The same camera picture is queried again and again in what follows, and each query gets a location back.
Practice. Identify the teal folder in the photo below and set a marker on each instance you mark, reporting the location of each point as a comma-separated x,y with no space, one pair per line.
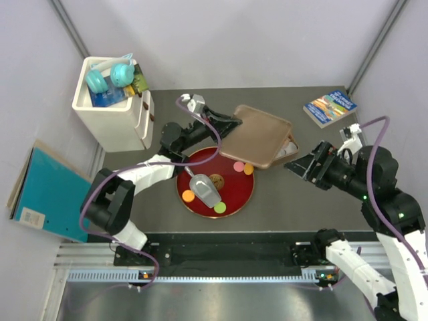
48,194

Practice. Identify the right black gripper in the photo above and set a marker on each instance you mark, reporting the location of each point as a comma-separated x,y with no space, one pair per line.
324,153

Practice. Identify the round red lacquer tray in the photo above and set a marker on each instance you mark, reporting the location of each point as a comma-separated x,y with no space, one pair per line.
234,188

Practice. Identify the white storage drawer box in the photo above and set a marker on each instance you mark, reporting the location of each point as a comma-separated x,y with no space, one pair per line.
124,126

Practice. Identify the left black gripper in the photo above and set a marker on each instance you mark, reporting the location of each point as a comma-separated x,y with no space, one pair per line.
215,126

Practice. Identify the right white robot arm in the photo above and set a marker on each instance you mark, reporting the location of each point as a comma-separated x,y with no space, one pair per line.
368,173

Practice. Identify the colourful paperback book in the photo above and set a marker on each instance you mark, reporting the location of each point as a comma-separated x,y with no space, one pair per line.
329,108

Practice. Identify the green round cookie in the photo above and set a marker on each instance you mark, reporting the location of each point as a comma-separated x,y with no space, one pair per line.
220,208

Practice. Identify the green card in box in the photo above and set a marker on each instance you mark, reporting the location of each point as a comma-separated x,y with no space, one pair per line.
139,84

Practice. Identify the pink round cookie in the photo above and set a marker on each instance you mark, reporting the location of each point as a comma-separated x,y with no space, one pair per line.
238,166

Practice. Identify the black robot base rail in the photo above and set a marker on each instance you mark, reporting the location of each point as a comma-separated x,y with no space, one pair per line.
225,254

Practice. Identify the gold tin lid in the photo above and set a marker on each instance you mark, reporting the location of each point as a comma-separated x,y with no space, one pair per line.
258,140

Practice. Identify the teal headphones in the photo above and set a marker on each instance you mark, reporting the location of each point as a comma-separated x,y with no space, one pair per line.
121,74

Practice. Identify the orange round cookie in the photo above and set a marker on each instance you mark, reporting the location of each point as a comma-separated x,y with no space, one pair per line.
248,169
188,196

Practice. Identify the square gold cookie tin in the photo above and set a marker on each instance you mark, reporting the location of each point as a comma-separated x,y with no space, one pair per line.
287,152

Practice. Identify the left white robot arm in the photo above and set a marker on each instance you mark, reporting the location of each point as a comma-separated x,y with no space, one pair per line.
109,200

